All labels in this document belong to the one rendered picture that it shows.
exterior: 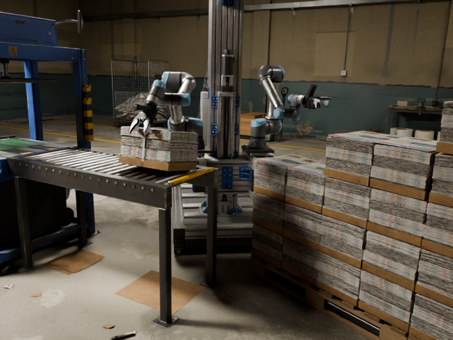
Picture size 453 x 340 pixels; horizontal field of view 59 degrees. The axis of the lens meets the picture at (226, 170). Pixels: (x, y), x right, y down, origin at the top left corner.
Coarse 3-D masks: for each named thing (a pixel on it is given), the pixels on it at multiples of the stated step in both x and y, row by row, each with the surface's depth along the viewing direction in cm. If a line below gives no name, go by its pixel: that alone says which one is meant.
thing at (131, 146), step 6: (126, 126) 245; (126, 132) 239; (132, 132) 241; (138, 132) 235; (126, 138) 240; (132, 138) 238; (138, 138) 236; (126, 144) 240; (132, 144) 238; (138, 144) 236; (126, 150) 241; (132, 150) 239; (138, 150) 236; (126, 156) 241; (132, 156) 238; (138, 156) 237
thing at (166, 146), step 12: (156, 132) 228; (168, 132) 225; (180, 132) 232; (156, 144) 229; (168, 144) 225; (180, 144) 232; (192, 144) 243; (156, 156) 230; (168, 156) 226; (180, 156) 233; (192, 156) 244; (168, 168) 226
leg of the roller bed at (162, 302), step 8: (160, 208) 214; (160, 216) 215; (168, 216) 215; (160, 224) 216; (168, 224) 216; (160, 232) 217; (168, 232) 217; (160, 240) 218; (168, 240) 218; (160, 248) 219; (168, 248) 219; (160, 256) 220; (168, 256) 220; (160, 264) 221; (168, 264) 221; (160, 272) 222; (168, 272) 222; (160, 280) 223; (168, 280) 223; (160, 288) 225; (168, 288) 224; (160, 296) 226; (168, 296) 225; (160, 304) 227; (168, 304) 226; (160, 312) 228; (168, 312) 227; (168, 320) 228
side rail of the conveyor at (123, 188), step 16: (16, 160) 267; (32, 160) 266; (16, 176) 270; (32, 176) 262; (48, 176) 254; (64, 176) 247; (80, 176) 239; (96, 176) 233; (112, 176) 229; (96, 192) 235; (112, 192) 229; (128, 192) 223; (144, 192) 217; (160, 192) 212
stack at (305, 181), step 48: (288, 192) 253; (336, 192) 225; (384, 192) 202; (288, 240) 257; (336, 240) 229; (384, 240) 205; (288, 288) 265; (336, 288) 233; (384, 288) 209; (384, 336) 212
